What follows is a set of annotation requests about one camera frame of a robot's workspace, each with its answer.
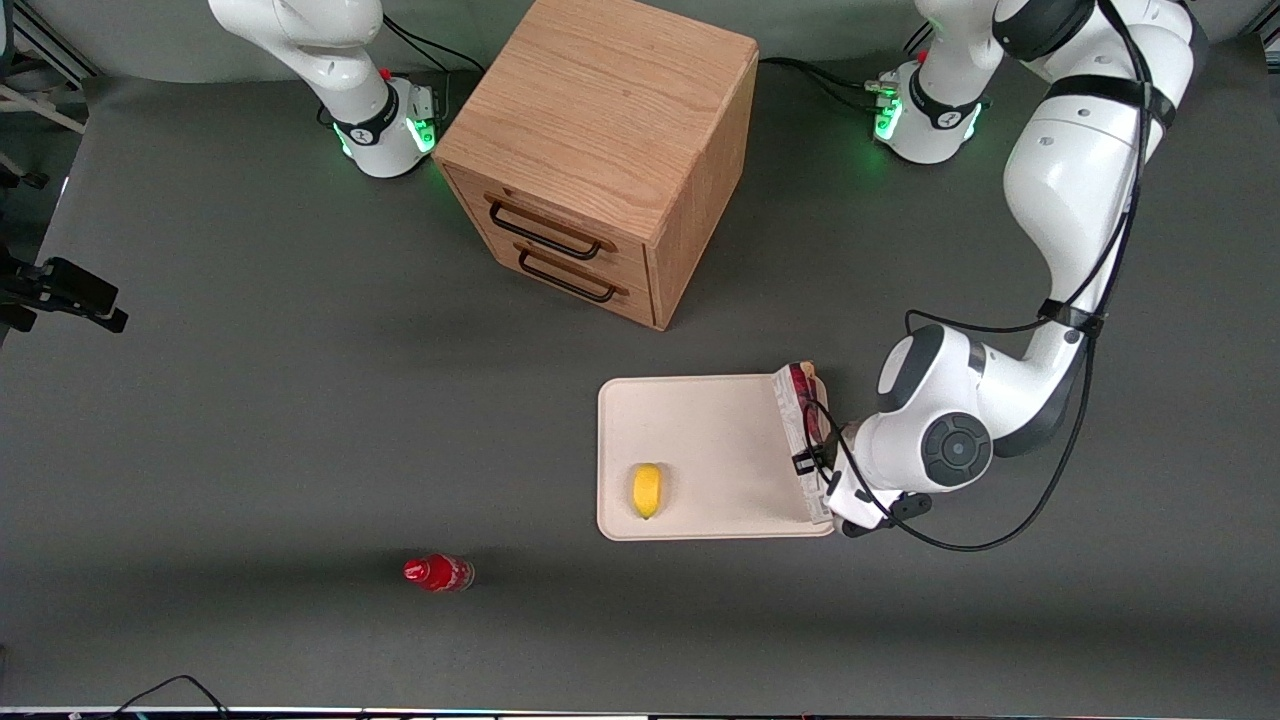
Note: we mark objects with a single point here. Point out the red plastic bottle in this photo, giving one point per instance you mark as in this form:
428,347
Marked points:
437,573

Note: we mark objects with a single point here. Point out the beige plastic tray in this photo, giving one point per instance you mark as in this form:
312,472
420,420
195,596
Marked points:
710,440

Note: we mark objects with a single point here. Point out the yellow lemon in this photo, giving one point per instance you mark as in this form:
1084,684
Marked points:
647,490

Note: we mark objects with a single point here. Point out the metal frame profile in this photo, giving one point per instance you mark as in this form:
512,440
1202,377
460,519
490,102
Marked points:
45,60

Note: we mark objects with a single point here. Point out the wooden drawer cabinet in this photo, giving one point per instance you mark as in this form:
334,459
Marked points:
600,110

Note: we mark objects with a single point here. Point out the wooden drawer front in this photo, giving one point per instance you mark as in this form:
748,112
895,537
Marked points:
600,290
560,215

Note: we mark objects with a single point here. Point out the red cookie box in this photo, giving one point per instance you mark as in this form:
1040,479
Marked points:
797,420

